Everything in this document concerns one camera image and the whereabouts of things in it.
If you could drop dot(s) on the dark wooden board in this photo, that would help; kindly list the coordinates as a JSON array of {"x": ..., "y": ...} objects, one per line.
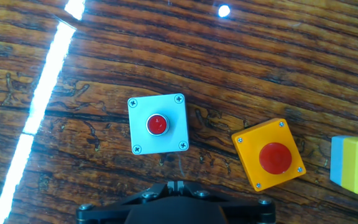
[{"x": 259, "y": 62}]

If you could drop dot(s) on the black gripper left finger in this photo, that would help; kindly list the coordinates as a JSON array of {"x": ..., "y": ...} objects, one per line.
[{"x": 104, "y": 214}]

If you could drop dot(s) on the orange box red button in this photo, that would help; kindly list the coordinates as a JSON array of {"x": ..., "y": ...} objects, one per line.
[{"x": 247, "y": 149}]

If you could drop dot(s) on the grey box small red button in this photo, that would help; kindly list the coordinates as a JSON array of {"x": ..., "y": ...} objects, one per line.
[{"x": 141, "y": 137}]

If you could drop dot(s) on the yellow box green button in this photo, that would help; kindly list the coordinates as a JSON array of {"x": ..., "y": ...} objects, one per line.
[{"x": 353, "y": 165}]

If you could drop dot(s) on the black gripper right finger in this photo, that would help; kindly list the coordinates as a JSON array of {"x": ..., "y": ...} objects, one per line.
[{"x": 250, "y": 213}]

